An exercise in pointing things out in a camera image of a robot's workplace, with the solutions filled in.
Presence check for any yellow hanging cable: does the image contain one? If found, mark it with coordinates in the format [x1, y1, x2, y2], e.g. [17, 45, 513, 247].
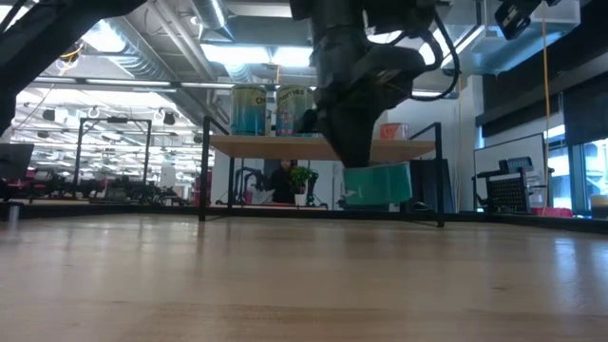
[540, 18, 553, 216]

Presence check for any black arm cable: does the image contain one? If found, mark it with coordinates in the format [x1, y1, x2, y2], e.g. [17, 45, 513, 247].
[410, 9, 462, 102]

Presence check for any black monitor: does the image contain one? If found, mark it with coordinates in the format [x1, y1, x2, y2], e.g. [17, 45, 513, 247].
[0, 142, 35, 181]

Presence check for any black background rig frame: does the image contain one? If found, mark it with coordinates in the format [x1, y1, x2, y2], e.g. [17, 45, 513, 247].
[74, 115, 154, 191]

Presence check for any ceiling light panel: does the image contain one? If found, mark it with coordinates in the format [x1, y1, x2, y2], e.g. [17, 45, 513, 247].
[199, 42, 314, 67]

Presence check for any black aluminium rig frame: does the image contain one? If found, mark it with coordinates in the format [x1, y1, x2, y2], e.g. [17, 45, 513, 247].
[0, 201, 608, 235]

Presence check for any green potted plant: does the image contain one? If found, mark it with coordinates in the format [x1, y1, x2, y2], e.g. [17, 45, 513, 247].
[288, 164, 319, 207]

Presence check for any dark standing panel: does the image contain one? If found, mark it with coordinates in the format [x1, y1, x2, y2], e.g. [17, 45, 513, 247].
[410, 158, 456, 214]

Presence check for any ceiling strip lamp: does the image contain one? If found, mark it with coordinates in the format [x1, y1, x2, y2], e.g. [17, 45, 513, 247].
[411, 88, 460, 100]

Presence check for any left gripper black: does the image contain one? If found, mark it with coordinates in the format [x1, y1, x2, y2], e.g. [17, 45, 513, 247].
[298, 43, 428, 169]

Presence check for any red low item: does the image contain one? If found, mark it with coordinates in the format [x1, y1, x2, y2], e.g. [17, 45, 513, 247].
[530, 205, 575, 219]

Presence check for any person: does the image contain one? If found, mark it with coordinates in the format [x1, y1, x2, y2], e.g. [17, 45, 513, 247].
[269, 158, 299, 205]

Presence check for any wooden shelf black frame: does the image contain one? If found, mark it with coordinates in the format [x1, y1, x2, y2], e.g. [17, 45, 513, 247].
[198, 115, 447, 229]

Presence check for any whiteboard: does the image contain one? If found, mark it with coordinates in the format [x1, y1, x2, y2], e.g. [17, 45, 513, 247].
[472, 132, 548, 214]

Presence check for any silver ceiling duct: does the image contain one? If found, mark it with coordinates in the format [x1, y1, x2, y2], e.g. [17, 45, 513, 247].
[106, 0, 229, 82]

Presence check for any rainbow striped can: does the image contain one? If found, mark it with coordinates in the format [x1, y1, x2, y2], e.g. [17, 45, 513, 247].
[275, 84, 315, 138]

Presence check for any blue gradient can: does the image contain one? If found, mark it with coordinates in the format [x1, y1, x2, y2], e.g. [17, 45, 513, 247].
[230, 84, 269, 138]

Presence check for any black perforated furniture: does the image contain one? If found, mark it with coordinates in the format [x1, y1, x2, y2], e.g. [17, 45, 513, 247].
[471, 155, 543, 215]

